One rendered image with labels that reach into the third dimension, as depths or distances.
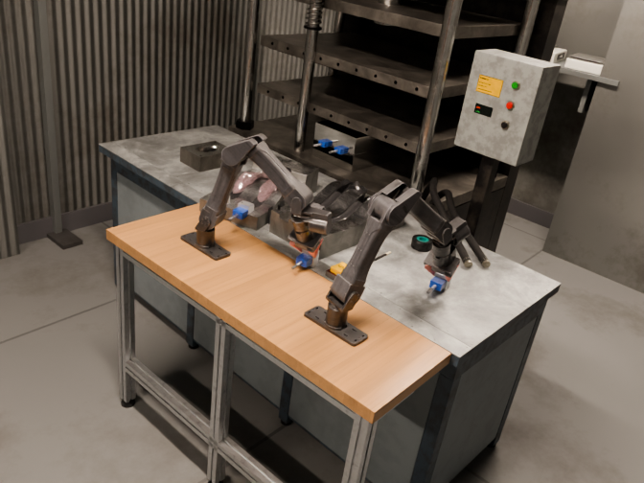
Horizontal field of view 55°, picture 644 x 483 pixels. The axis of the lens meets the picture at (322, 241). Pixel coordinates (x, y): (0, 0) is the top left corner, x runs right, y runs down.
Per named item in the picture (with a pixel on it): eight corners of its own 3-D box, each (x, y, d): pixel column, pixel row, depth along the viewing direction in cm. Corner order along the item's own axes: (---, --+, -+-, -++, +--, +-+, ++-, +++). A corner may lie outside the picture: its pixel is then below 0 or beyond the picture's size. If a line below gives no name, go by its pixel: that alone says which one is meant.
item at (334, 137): (351, 172, 303) (356, 138, 295) (311, 154, 318) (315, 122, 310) (410, 155, 337) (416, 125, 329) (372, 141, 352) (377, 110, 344)
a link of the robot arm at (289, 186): (318, 195, 196) (253, 123, 194) (308, 204, 188) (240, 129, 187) (294, 217, 202) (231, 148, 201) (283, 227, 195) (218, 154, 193)
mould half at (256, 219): (256, 230, 230) (259, 203, 225) (198, 211, 239) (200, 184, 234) (315, 191, 272) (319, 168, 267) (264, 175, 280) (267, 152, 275)
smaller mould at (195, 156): (199, 172, 274) (200, 157, 271) (179, 161, 283) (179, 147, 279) (234, 164, 288) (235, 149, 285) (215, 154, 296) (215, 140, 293)
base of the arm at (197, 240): (195, 213, 219) (179, 218, 214) (233, 235, 208) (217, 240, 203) (195, 233, 223) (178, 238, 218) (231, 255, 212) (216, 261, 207)
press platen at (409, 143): (421, 155, 273) (423, 145, 271) (256, 92, 336) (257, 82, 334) (501, 133, 324) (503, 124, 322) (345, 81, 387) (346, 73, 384)
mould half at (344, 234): (318, 260, 216) (323, 225, 210) (268, 231, 231) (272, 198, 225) (402, 226, 251) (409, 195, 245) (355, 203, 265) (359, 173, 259)
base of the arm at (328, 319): (321, 285, 186) (305, 292, 182) (373, 315, 176) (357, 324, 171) (317, 307, 190) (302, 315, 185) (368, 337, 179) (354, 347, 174)
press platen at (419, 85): (432, 100, 262) (435, 88, 260) (260, 44, 324) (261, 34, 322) (514, 85, 313) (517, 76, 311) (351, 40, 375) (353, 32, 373)
